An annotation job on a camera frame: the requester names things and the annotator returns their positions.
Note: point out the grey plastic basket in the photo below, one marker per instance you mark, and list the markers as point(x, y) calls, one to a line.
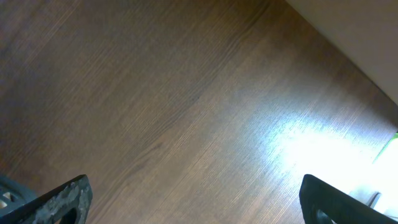
point(14, 195)

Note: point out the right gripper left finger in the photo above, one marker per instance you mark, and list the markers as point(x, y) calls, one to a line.
point(67, 203)

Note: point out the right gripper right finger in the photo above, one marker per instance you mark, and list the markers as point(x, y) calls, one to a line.
point(322, 203)

